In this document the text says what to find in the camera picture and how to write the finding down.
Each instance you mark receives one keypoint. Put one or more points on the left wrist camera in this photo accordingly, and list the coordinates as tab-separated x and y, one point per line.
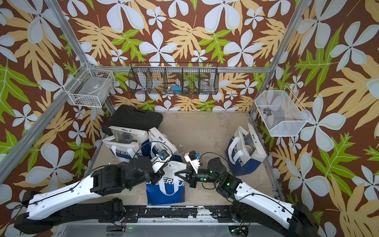
162	158

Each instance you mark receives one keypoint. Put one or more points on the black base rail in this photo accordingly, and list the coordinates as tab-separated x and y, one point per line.
194	213

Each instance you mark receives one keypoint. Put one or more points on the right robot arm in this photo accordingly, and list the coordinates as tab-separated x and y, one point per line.
251	206

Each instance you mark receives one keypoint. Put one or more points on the blue object in basket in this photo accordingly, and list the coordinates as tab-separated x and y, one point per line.
177	89

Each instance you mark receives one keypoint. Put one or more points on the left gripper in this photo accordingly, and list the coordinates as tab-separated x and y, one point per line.
158	174

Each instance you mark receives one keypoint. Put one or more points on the black plastic tool case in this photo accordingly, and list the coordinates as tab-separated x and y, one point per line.
130	117

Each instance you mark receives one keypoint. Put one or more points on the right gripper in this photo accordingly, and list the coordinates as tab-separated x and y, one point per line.
191	174

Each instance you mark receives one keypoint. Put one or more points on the white wire basket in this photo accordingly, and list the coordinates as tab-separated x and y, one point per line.
89	86

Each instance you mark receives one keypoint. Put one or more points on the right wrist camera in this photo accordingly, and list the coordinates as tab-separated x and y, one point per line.
193	158

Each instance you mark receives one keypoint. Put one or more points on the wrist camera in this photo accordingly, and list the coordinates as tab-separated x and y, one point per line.
162	158
193	158

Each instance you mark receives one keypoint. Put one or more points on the black wire basket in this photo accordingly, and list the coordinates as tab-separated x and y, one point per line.
158	78

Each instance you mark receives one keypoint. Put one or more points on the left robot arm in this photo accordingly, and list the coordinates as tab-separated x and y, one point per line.
68	204

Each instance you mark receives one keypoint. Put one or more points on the takeout bag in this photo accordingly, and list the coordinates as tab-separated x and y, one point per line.
170	189
245	152
160	142
128	143

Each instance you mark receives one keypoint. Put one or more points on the white mesh basket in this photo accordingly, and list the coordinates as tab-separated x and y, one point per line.
289	115

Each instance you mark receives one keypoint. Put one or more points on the small dark object in mesh basket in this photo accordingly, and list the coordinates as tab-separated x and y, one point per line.
267	112

